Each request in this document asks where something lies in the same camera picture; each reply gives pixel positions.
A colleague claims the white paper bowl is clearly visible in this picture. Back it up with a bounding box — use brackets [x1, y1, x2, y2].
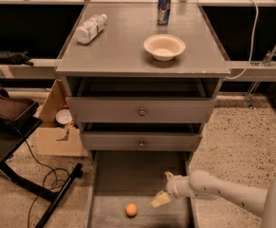
[143, 34, 186, 62]

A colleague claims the cardboard box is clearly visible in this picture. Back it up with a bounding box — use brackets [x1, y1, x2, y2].
[34, 80, 88, 157]

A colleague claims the small white bowl in box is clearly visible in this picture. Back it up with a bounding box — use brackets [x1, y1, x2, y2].
[55, 109, 73, 124]

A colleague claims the clear plastic water bottle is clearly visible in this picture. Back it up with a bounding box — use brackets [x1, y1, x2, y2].
[75, 14, 107, 45]

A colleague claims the orange fruit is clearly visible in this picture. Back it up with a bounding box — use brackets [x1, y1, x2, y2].
[125, 203, 138, 218]

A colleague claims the metal bracket strut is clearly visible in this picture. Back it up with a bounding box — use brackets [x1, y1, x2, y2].
[245, 44, 276, 109]

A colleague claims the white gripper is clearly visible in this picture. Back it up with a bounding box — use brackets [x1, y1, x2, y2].
[151, 171, 193, 208]

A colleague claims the white hanging cable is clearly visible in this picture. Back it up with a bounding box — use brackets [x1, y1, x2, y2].
[225, 0, 260, 81]

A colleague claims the blue drink can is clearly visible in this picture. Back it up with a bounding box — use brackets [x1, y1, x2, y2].
[157, 0, 171, 26]

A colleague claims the black chair stand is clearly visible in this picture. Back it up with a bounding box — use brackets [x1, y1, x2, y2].
[0, 86, 83, 228]

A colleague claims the black object on ledge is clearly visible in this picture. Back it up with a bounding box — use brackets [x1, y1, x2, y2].
[0, 50, 33, 66]

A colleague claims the grey middle drawer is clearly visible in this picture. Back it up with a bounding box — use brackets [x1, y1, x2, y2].
[81, 123, 202, 152]

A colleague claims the black floor cable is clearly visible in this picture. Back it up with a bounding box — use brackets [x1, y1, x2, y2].
[24, 139, 71, 228]

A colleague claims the grey drawer cabinet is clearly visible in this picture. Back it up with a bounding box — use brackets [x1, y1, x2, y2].
[55, 1, 232, 154]

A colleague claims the grey top drawer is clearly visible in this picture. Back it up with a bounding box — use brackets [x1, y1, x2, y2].
[65, 78, 217, 124]

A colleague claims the grey open bottom drawer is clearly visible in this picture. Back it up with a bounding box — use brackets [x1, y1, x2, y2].
[86, 151, 194, 228]

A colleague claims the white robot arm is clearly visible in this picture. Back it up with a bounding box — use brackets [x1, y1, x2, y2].
[151, 170, 276, 228]

